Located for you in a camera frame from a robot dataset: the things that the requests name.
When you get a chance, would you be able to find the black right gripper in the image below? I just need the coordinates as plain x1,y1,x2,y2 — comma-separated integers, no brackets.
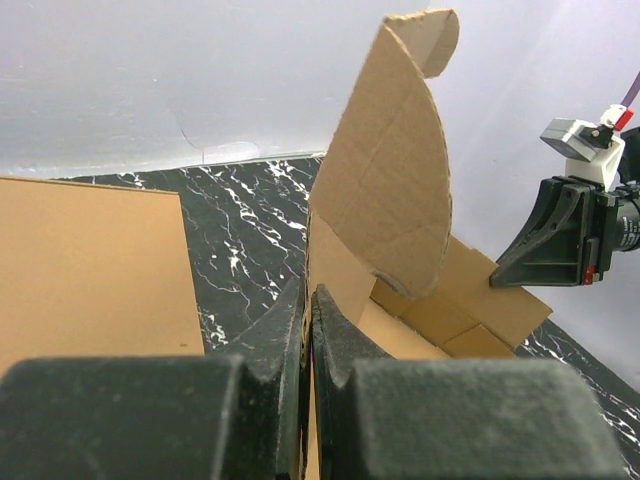
489,127,639,288

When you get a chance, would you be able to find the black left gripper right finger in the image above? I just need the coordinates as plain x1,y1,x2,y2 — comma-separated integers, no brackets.
310,286,626,479

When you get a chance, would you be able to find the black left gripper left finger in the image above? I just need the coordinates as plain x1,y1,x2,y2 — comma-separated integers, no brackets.
1,278,306,479

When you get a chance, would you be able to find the closed brown cardboard box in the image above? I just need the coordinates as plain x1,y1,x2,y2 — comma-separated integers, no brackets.
1,177,204,369

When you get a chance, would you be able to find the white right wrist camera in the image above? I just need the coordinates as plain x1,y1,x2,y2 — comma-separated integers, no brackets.
540,104,634,191

